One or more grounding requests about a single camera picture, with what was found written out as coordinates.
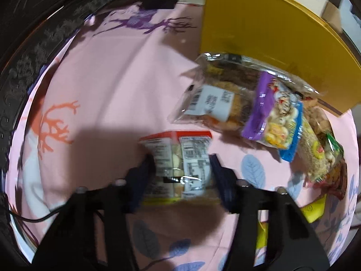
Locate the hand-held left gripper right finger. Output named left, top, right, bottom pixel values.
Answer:
left=210, top=154, right=330, bottom=271

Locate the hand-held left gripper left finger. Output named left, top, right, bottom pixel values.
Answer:
left=31, top=155, right=157, bottom=271

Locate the white packet with red edge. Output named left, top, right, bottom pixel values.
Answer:
left=138, top=131, right=220, bottom=205

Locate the yellow cardboard box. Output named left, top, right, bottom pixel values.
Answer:
left=200, top=0, right=361, bottom=116

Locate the blue edged snack packet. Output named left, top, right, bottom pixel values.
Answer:
left=278, top=102, right=305, bottom=163

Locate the clear packet of brown pastries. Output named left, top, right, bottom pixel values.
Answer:
left=169, top=52, right=322, bottom=132

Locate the purple snack packet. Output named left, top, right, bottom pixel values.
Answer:
left=241, top=70, right=303, bottom=150

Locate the yellow packet with red label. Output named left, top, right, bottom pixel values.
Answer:
left=296, top=116, right=345, bottom=184

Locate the small yellow green box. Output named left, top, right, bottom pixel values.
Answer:
left=300, top=195, right=328, bottom=223

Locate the pink printed blanket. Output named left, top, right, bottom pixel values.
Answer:
left=6, top=0, right=359, bottom=271

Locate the red snack packet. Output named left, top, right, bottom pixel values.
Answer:
left=319, top=158, right=349, bottom=201

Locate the yellow bread packet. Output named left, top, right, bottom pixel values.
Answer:
left=306, top=106, right=332, bottom=136

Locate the black cable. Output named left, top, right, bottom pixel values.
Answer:
left=8, top=203, right=65, bottom=223

